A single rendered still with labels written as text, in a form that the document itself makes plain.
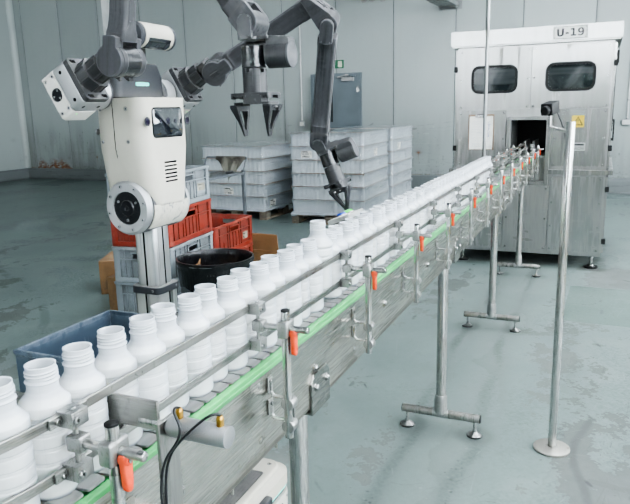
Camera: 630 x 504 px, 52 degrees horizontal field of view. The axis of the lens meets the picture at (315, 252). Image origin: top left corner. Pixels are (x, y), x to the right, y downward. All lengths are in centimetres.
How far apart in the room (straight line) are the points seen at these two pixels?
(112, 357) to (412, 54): 1135
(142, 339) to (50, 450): 20
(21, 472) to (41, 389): 9
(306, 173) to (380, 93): 415
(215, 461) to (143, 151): 103
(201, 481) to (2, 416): 39
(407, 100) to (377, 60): 91
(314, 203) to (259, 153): 104
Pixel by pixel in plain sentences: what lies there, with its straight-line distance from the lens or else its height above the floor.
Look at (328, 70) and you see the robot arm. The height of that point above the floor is 157.
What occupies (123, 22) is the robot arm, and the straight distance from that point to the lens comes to 173.
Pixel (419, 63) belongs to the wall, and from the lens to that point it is 1204.
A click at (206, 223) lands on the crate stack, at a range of 438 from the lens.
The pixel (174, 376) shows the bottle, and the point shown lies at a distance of 103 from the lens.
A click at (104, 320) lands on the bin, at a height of 93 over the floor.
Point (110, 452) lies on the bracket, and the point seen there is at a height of 108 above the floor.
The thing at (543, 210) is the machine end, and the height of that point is 52.
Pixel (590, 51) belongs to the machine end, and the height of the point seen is 187.
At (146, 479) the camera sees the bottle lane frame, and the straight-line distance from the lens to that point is 96.
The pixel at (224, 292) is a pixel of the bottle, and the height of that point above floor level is 114.
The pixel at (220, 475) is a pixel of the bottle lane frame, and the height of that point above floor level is 87.
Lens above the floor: 145
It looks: 12 degrees down
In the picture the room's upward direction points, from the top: 1 degrees counter-clockwise
